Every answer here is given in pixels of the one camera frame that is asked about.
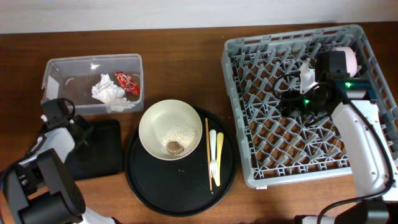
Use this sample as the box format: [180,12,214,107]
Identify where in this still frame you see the small pink bowl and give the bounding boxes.
[332,47,358,77]

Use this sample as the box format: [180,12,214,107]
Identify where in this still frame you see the clear plastic waste bin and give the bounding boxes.
[41,54,144,116]

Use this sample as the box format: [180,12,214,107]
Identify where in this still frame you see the white napkin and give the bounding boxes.
[91,74,127,104]

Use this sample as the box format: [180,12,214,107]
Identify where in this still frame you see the black rectangular tray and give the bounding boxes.
[65,119,123,180]

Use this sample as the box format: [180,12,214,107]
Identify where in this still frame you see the red snack wrapper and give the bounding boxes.
[115,72,140,95]

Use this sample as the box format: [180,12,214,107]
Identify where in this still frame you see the large cream bowl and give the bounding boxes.
[139,100,203,161]

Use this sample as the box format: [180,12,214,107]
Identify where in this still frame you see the wooden chopstick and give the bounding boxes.
[205,118,213,193]

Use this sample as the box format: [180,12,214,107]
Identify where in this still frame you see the white plastic fork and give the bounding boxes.
[209,129,218,178]

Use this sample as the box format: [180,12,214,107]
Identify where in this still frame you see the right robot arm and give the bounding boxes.
[277,47,397,223]

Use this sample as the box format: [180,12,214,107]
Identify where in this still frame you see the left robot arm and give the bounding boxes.
[1,98,119,224]

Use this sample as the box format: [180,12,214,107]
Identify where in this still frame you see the grey dishwasher rack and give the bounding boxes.
[221,25,397,189]

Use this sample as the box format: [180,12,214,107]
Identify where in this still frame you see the rice food scraps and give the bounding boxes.
[161,124,198,157]

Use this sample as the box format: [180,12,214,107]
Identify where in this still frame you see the yellow plastic knife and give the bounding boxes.
[214,133,224,187]

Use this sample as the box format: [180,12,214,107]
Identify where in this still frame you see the round black serving tray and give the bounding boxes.
[125,108,239,217]

